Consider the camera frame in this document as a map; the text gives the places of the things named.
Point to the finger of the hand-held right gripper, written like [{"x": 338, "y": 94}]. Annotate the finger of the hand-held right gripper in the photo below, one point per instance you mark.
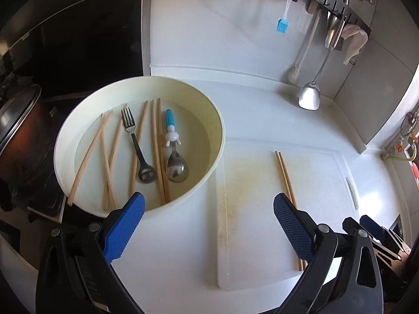
[{"x": 373, "y": 227}]

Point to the white round basin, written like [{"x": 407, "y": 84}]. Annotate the white round basin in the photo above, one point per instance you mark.
[{"x": 212, "y": 130}]

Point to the wall valve with orange knob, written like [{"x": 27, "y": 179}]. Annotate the wall valve with orange knob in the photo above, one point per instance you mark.
[{"x": 398, "y": 147}]

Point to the metal fork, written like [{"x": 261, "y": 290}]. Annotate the metal fork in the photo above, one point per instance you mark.
[{"x": 145, "y": 173}]

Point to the blue silicone basting brush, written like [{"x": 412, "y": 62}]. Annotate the blue silicone basting brush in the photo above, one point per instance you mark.
[{"x": 282, "y": 26}]

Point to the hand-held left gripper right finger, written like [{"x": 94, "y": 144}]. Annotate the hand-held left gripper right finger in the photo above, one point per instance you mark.
[{"x": 292, "y": 227}]

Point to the metal spatula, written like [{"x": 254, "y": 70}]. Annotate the metal spatula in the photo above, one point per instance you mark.
[{"x": 309, "y": 98}]

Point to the dark cooking pot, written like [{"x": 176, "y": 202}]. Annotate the dark cooking pot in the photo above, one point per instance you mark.
[{"x": 26, "y": 157}]

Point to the white plastic cutting board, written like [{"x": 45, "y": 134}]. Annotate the white plastic cutting board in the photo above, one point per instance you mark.
[{"x": 248, "y": 235}]

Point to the black gas stove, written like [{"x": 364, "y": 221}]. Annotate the black gas stove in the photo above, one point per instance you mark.
[{"x": 39, "y": 204}]

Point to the white hanging cloth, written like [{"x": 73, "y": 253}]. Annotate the white hanging cloth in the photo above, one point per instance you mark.
[{"x": 355, "y": 44}]

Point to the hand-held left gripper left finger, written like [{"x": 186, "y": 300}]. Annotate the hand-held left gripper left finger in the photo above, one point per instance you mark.
[{"x": 126, "y": 227}]

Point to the glass pot lid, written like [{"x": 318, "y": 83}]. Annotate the glass pot lid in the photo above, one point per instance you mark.
[{"x": 16, "y": 114}]

